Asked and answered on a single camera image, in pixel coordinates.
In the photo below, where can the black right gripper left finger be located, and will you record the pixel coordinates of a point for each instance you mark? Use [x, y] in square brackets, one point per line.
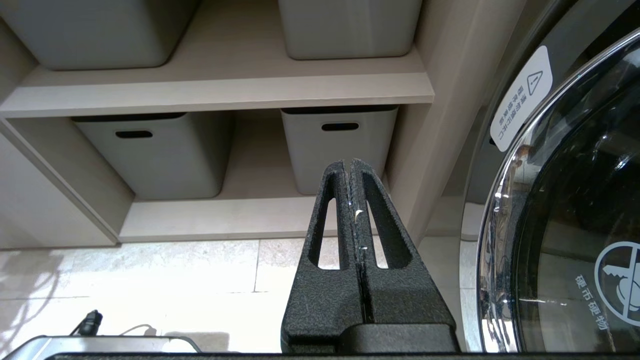
[320, 300]

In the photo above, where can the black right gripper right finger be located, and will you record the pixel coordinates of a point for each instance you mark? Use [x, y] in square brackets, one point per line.
[410, 300]

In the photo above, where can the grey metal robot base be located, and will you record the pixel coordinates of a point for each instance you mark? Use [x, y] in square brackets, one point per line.
[100, 347]

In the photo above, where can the beige bottom shelf board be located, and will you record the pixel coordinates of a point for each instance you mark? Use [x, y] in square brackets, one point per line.
[225, 220]

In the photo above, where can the beige shelf board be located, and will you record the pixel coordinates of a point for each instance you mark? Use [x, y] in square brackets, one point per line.
[225, 220]
[225, 85]

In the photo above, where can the grey plastic storage bin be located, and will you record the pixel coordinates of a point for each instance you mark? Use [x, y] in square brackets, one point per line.
[165, 165]
[310, 155]
[100, 35]
[350, 30]

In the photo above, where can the beige cabinet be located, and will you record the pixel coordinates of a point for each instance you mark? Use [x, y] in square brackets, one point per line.
[440, 150]

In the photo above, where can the washing machine glass door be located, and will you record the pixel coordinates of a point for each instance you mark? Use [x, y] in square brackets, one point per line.
[575, 200]

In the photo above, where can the white round door sticker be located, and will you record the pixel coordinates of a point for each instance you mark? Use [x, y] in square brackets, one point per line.
[622, 280]

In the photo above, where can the white warning label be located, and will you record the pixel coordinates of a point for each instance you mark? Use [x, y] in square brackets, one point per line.
[522, 100]

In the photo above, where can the beige middle shelf board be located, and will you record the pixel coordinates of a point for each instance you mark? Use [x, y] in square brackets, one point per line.
[225, 85]

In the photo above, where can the grey washing machine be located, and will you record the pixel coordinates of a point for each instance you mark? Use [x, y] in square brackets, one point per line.
[575, 20]

